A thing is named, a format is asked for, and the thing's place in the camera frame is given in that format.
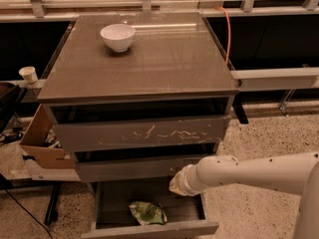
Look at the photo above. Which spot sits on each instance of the grey metal rail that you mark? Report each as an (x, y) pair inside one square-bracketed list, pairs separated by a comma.
[(277, 79)]

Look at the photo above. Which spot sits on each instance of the white ceramic bowl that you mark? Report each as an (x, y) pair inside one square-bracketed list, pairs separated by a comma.
[(118, 37)]

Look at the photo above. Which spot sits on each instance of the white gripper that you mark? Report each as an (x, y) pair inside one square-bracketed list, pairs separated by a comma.
[(189, 182)]

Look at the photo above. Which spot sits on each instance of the grey drawer cabinet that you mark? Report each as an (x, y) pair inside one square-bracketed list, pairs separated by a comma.
[(174, 57)]

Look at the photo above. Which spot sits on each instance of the white paper cup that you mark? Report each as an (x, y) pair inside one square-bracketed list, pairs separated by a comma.
[(29, 75)]

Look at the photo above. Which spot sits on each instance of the grey top drawer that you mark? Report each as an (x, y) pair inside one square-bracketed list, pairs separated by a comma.
[(144, 124)]

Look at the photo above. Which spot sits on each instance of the grey open bottom drawer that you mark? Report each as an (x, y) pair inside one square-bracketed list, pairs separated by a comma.
[(186, 216)]

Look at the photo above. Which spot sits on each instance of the grey middle drawer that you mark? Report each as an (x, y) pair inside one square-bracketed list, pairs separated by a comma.
[(135, 163)]

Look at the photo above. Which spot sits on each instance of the black metal stand leg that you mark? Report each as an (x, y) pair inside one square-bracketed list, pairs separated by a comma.
[(52, 213)]

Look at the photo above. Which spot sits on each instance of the green jalapeno chip bag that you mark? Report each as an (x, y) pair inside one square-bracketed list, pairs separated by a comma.
[(147, 213)]

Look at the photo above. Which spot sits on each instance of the brown cardboard box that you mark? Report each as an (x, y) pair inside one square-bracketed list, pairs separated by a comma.
[(35, 144)]

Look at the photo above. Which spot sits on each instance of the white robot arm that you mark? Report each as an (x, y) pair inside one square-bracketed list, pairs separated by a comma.
[(293, 173)]

